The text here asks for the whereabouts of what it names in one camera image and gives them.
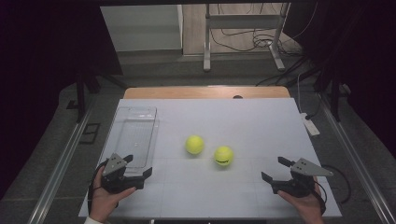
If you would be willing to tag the black-printed yellow tennis ball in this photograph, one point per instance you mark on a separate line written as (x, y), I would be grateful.
(223, 155)

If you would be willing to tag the white metal stand frame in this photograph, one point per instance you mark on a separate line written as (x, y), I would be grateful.
(243, 21)

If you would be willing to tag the aluminium floor rail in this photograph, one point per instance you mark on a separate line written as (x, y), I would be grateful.
(358, 165)
(59, 174)

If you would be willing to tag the white power strip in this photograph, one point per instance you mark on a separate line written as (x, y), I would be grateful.
(309, 124)

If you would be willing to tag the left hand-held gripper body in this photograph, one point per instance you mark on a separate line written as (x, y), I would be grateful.
(116, 183)

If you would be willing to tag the white cabinet panel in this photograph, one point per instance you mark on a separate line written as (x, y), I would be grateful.
(141, 28)

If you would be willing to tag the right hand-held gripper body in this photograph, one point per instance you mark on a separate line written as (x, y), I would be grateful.
(299, 186)

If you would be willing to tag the dark round table grommet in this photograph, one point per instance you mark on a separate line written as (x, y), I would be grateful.
(237, 96)

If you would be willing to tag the black metal stand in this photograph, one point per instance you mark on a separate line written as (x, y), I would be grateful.
(81, 93)
(334, 93)

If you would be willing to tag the plain yellow tennis ball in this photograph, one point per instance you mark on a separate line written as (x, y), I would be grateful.
(195, 144)

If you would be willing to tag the person's right hand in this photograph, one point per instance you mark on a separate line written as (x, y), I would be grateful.
(309, 208)

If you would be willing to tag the person's left hand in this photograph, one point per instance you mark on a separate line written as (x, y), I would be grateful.
(102, 202)

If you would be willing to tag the clear plastic container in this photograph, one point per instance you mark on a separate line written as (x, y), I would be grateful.
(137, 133)

